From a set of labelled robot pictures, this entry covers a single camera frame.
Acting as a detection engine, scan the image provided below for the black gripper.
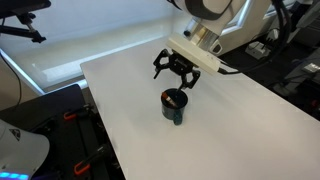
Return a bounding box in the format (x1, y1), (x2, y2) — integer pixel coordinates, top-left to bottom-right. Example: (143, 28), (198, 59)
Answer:
(153, 49), (201, 90)

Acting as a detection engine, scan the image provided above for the orange capped marker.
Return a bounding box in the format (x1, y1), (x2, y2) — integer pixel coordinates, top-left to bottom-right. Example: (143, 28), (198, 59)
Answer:
(161, 92), (177, 107)

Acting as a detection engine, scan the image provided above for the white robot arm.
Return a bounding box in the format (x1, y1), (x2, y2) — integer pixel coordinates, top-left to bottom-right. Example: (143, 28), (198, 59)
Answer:
(153, 0), (245, 90)

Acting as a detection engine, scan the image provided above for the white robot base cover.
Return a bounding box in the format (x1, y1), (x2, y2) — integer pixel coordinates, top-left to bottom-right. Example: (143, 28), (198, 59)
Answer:
(0, 120), (50, 180)

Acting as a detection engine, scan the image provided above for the dark teal mug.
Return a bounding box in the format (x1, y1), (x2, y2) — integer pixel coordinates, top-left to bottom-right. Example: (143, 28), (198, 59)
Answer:
(161, 88), (188, 125)

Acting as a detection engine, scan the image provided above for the white power strip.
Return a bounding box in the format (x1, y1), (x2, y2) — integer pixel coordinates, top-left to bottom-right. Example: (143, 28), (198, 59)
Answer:
(245, 41), (270, 60)

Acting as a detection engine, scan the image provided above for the black perforated mounting board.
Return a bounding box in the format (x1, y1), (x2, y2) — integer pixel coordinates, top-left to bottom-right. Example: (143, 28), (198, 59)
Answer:
(31, 106), (118, 180)

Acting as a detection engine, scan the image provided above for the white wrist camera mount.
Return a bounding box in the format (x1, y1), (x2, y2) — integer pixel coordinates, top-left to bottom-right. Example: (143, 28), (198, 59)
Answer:
(166, 33), (220, 75)

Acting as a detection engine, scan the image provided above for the orange handled clamp far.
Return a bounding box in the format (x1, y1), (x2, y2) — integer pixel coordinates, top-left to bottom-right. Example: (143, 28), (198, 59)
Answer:
(63, 104), (94, 121)

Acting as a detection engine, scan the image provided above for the orange handled clamp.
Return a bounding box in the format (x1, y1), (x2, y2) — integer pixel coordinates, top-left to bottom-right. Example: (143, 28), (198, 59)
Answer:
(73, 146), (106, 176)
(63, 104), (94, 121)

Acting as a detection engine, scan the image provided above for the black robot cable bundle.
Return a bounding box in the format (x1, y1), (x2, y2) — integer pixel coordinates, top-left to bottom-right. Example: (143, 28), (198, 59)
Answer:
(216, 0), (294, 76)

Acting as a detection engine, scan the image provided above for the orange handled clamp near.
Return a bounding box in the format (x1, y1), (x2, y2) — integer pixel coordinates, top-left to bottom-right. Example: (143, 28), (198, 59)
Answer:
(73, 146), (106, 176)

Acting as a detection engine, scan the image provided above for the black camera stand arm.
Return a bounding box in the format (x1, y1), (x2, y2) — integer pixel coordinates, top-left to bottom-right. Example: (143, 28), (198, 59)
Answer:
(0, 0), (51, 43)

